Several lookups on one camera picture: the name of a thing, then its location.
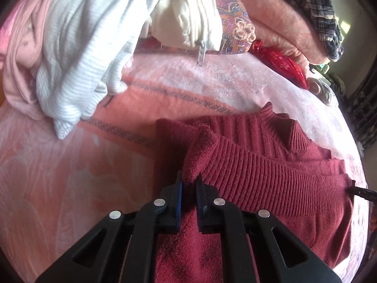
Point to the dark plaid cloth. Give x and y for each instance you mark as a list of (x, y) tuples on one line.
[(318, 6)]

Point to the white ribbed garment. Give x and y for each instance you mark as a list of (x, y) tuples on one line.
[(82, 50)]

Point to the folded pink fleece blanket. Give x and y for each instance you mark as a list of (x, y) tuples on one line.
[(279, 14)]

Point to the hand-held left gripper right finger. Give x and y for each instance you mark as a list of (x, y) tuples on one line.
[(200, 206)]

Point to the red patterned pouch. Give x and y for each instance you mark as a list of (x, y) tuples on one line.
[(282, 62)]

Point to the cream zippered garment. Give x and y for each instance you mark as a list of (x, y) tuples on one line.
[(182, 20)]

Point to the purple floral pillow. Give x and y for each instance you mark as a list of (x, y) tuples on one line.
[(235, 26)]

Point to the small grey round object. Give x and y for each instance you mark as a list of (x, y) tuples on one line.
[(324, 93)]

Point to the dark red knit sweater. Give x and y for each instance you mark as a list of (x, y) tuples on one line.
[(265, 168)]

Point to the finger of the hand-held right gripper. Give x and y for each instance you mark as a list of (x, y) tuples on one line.
[(365, 194)]

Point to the dark patterned curtain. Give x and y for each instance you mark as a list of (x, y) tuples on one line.
[(362, 109)]

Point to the pink patterned bed cover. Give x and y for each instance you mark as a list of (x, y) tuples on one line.
[(73, 182)]

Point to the pink garment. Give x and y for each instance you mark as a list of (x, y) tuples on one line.
[(20, 64)]

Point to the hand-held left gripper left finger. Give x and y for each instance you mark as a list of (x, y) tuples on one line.
[(178, 200)]

